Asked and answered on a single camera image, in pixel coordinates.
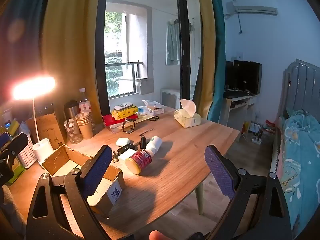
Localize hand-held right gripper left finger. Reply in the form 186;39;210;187
26;144;113;240

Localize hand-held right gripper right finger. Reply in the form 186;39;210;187
204;145;293;240

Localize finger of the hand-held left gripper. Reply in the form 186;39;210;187
0;132;10;151
7;132;28;160

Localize small white box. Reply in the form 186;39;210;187
118;148;137;163

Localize cardboard box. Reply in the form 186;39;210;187
42;144;126;217

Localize red jar with yellow lid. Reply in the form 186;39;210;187
125;149;152;175

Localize black smartwatch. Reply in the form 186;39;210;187
122;118;136;134

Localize metal tweezers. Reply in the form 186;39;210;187
139;127;155;137

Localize white plastic bottle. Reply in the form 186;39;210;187
146;136;163;157

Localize person's left forearm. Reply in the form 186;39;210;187
0;184;27;234

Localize person's right hand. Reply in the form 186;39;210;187
149;230;172;240

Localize white plastic basket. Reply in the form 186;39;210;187
15;135;38;169

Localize white desk lamp base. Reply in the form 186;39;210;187
12;76;56;167

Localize green table leg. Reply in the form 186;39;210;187
195;181;204;215

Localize printed lamp packaging box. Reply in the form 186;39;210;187
26;113;67;150

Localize stack of paper cups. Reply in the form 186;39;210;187
75;112;94;140

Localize flowered glass jar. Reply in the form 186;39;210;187
64;119;83;144

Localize flat red box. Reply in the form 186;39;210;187
102;114;139;127

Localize tissue box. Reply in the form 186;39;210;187
174;99;202;129

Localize steel tumbler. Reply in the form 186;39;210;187
64;100;80;122

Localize yellow wet wipes pack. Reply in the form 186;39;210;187
111;106;139;120

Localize clear water bottle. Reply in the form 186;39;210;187
78;88;92;113

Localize small white device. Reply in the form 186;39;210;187
114;102;133;111

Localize white computer desk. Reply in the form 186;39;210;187
223;91;257;127

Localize blue printed blanket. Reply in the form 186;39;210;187
277;109;320;238

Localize white plastic packet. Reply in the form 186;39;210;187
137;100;165;117

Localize white appliance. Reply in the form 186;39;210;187
161;88;181;109

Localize black computer monitor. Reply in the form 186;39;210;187
234;60;262;95

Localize dark blue curtain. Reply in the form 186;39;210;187
0;0;54;110

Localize wide yellow curtain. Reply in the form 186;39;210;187
41;0;110;105

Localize grey bed headboard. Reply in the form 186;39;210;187
282;59;320;120

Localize teal curtain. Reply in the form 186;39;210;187
207;0;227;123

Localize narrow yellow curtain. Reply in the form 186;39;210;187
195;0;215;120

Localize hanging pale clothes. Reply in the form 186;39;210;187
165;19;181;66

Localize white air conditioner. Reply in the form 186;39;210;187
226;0;278;16

